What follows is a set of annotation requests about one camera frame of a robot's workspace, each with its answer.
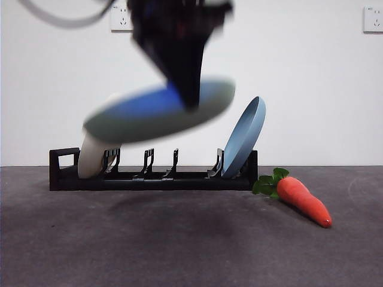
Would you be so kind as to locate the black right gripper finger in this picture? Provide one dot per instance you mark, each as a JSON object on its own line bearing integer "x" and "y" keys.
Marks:
{"x": 185, "y": 71}

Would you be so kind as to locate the orange carrot with green leaves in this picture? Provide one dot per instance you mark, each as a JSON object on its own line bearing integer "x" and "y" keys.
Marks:
{"x": 302, "y": 200}

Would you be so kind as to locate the green plate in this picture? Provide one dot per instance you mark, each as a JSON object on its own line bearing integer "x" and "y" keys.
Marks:
{"x": 134, "y": 128}

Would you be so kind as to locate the white plate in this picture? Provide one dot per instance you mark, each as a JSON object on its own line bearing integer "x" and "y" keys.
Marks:
{"x": 89, "y": 158}

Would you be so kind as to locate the black plate rack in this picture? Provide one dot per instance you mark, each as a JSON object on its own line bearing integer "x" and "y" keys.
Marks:
{"x": 191, "y": 184}

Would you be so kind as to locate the white wall socket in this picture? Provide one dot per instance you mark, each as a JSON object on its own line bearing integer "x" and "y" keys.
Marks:
{"x": 119, "y": 21}
{"x": 373, "y": 19}

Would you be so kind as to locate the blue plate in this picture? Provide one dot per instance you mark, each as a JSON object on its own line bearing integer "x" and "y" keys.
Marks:
{"x": 242, "y": 140}

